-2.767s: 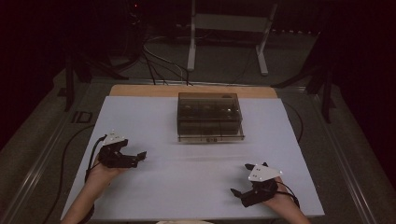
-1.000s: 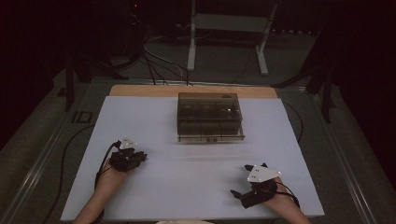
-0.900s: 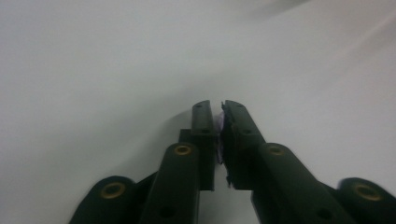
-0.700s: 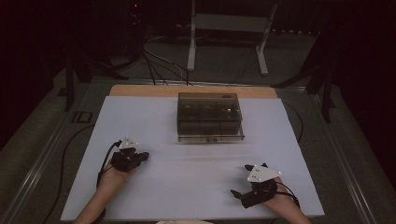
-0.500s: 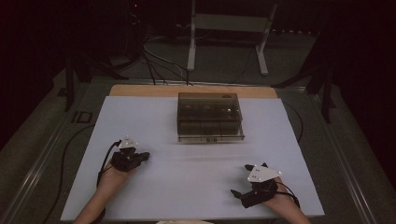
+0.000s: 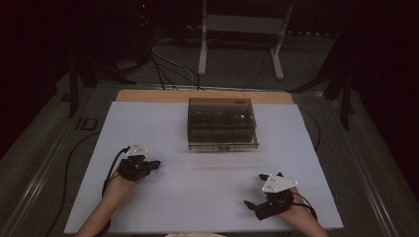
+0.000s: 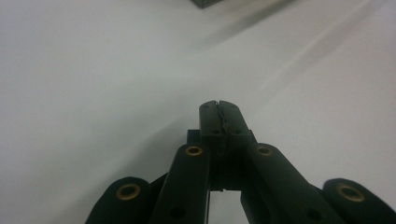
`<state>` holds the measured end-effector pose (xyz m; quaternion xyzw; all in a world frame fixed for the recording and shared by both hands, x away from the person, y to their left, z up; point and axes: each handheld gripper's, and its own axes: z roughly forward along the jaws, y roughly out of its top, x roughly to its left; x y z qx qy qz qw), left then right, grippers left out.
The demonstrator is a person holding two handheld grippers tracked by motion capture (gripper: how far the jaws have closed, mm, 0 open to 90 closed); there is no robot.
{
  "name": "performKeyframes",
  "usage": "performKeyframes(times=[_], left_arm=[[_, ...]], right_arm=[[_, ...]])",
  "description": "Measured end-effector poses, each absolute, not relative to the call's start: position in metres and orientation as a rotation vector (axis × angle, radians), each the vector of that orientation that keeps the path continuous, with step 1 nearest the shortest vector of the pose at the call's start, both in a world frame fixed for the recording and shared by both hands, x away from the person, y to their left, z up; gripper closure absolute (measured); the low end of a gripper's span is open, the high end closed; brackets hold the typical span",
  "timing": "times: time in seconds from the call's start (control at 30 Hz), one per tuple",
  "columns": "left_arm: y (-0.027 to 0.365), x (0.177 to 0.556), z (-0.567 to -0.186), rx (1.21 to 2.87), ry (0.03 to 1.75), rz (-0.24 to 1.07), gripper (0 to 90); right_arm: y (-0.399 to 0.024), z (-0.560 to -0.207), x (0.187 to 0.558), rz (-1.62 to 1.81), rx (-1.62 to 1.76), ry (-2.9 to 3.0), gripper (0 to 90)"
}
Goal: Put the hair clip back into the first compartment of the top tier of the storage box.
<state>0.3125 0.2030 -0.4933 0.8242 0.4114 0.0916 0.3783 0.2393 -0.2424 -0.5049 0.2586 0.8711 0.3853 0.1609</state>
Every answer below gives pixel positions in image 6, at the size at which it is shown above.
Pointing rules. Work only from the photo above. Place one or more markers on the person's left hand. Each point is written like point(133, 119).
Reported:
point(120, 189)

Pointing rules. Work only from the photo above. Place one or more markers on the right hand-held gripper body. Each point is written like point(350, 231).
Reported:
point(275, 202)

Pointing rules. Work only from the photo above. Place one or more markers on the person's light clothing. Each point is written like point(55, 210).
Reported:
point(194, 235)

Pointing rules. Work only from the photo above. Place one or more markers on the grey metal stand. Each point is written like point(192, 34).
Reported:
point(242, 24)

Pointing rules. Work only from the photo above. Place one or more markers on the black tripod stand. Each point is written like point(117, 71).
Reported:
point(73, 95)
point(345, 98)

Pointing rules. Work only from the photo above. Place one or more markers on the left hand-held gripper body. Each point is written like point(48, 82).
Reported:
point(133, 168)

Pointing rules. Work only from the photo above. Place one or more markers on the dark transparent drawer box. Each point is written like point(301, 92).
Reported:
point(217, 112)

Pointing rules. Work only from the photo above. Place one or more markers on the metal floor rail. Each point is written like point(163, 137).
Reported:
point(36, 184)
point(369, 184)

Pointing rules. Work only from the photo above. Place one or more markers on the person's right hand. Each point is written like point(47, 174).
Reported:
point(299, 212)

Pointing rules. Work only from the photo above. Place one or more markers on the white table mat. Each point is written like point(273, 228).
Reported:
point(197, 197)

